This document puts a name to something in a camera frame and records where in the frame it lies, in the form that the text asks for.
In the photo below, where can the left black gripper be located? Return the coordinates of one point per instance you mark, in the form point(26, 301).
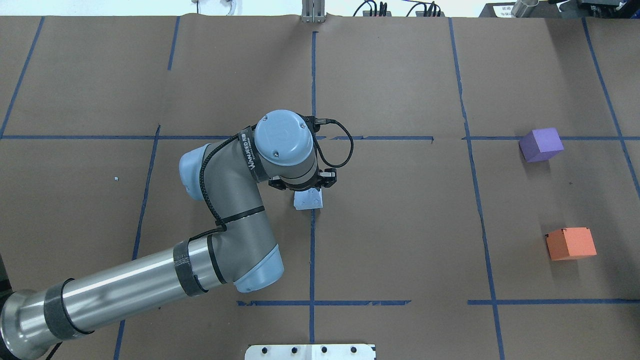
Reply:
point(327, 177)

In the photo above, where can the light blue foam block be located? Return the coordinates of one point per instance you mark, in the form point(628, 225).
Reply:
point(310, 199)

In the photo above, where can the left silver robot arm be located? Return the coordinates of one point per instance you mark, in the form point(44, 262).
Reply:
point(281, 149)

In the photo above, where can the purple block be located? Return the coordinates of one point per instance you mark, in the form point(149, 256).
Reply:
point(541, 145)

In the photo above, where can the orange block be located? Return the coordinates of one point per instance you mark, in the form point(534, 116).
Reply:
point(570, 243)

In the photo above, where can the silver metal cylinder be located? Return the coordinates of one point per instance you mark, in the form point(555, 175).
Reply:
point(523, 8)

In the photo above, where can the aluminium frame post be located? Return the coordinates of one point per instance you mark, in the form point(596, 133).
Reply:
point(313, 11)

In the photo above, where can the white camera pole base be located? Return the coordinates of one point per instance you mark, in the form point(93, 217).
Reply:
point(334, 351)

